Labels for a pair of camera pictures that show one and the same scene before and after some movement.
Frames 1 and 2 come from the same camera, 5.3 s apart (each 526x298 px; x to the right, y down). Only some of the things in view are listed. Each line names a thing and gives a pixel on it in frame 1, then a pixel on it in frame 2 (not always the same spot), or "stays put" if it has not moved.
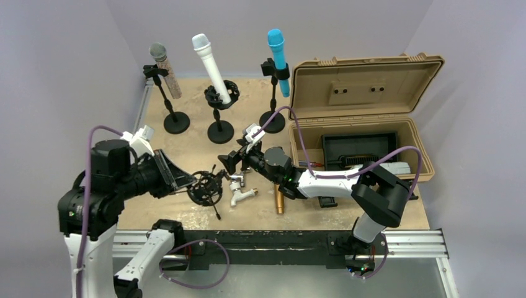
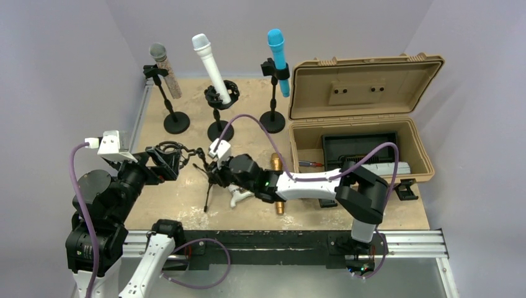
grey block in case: [399, 168] stays put
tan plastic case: [363, 94] stays put
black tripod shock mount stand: [207, 189] → [183, 162]
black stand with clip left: [177, 122] stays put
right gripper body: [254, 158] → [223, 174]
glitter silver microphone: [159, 52] stays put
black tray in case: [342, 151] stays put
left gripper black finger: [181, 182] → [167, 163]
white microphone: [201, 43] stays put
